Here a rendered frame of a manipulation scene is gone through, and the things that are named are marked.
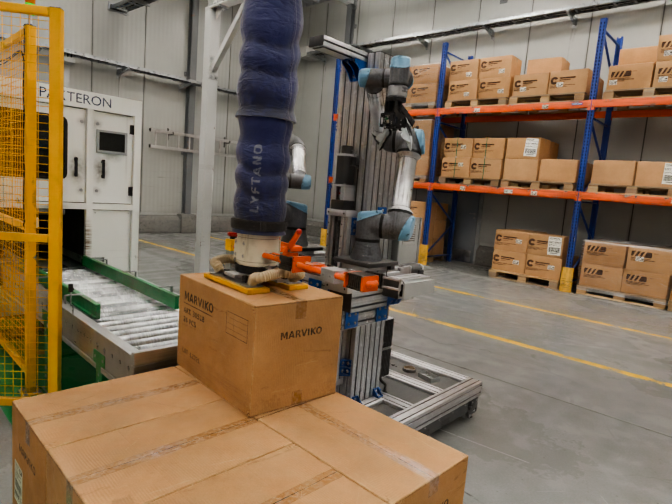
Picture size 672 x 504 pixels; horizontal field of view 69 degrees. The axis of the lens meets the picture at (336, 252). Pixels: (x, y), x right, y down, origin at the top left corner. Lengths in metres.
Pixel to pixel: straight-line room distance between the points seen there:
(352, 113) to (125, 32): 9.82
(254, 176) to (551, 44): 9.27
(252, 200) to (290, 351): 0.59
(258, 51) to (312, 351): 1.12
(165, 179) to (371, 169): 9.99
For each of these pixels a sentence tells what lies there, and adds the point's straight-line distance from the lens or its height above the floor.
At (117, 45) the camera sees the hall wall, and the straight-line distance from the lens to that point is 11.99.
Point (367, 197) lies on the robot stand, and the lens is 2.48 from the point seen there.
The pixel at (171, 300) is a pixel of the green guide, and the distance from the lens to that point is 3.17.
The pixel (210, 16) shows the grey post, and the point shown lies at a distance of 5.77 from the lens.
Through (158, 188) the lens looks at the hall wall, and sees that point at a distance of 12.16.
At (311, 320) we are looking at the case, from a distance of 1.85.
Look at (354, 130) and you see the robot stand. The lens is 2.59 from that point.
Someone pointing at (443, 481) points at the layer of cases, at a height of 0.51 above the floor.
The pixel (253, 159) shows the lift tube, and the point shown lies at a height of 1.44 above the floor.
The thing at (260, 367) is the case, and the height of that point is 0.72.
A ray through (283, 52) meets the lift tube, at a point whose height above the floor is 1.84.
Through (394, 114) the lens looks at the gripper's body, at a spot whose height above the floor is 1.65.
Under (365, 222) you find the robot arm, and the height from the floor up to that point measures 1.21.
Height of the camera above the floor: 1.36
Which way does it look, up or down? 7 degrees down
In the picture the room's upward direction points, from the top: 5 degrees clockwise
